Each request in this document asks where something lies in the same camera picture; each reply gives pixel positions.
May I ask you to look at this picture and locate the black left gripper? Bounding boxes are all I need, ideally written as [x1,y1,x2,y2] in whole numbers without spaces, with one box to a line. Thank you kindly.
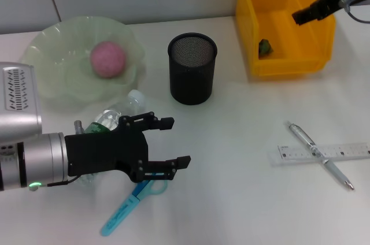
[64,111,192,183]

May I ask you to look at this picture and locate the green plastic scrap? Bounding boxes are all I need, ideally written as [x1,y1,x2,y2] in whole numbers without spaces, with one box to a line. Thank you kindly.
[258,38,274,57]

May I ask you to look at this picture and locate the clear green-label water bottle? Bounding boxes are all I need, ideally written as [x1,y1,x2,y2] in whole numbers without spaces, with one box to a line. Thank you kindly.
[75,89,145,185]

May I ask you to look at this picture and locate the pink peach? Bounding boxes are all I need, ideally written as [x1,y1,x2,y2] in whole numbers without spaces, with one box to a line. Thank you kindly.
[90,41,128,79]

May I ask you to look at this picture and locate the black mesh pen cup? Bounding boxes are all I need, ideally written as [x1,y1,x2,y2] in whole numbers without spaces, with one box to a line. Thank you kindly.
[166,32,218,106]

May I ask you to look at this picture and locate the blue capped scissors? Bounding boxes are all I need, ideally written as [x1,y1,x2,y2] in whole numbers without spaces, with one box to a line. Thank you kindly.
[100,172,168,237]

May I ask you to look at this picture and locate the clear plastic ruler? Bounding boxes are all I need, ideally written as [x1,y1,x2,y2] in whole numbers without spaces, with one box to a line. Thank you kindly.
[270,142,370,167]

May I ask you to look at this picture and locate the translucent green fruit plate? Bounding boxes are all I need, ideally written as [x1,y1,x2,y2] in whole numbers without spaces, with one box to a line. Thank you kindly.
[21,16,146,110]

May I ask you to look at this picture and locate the grey ballpoint pen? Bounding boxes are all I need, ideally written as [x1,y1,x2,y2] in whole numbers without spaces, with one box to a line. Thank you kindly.
[286,120,355,191]

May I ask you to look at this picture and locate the yellow plastic bin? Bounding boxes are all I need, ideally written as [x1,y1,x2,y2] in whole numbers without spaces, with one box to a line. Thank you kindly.
[234,0,336,77]

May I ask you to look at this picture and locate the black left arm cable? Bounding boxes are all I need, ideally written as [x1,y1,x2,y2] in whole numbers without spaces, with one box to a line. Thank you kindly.
[46,174,80,187]

